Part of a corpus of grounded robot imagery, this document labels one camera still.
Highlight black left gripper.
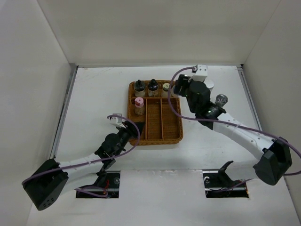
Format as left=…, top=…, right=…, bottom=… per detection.
left=114, top=121, right=144, bottom=156

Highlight yellow-lid white jar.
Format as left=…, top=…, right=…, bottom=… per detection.
left=161, top=83, right=170, bottom=98

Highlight pink-lid spice bottle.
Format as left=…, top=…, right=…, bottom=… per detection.
left=135, top=97, right=145, bottom=115

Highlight black-lid jar beige contents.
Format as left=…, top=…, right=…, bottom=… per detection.
left=148, top=79, right=158, bottom=97

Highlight black-lid jar white powder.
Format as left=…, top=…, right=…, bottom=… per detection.
left=134, top=80, right=145, bottom=97

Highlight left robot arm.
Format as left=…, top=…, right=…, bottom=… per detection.
left=22, top=121, right=145, bottom=211

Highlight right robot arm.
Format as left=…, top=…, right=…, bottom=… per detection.
left=172, top=74, right=292, bottom=186

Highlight clear-cap white salt bottle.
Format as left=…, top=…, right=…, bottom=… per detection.
left=215, top=94, right=228, bottom=107

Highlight brown wicker tray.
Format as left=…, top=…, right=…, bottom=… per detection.
left=127, top=82, right=183, bottom=145

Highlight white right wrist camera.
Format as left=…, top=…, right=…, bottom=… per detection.
left=191, top=65, right=208, bottom=82

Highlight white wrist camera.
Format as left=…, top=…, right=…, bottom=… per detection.
left=191, top=65, right=208, bottom=82
left=108, top=113, right=124, bottom=128

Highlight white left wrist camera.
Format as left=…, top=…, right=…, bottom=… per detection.
left=108, top=113, right=124, bottom=128

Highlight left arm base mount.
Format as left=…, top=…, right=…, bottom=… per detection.
left=75, top=171, right=121, bottom=199

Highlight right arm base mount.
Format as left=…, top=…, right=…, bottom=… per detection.
left=202, top=161, right=249, bottom=198

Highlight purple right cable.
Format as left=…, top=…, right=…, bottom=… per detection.
left=167, top=67, right=301, bottom=176

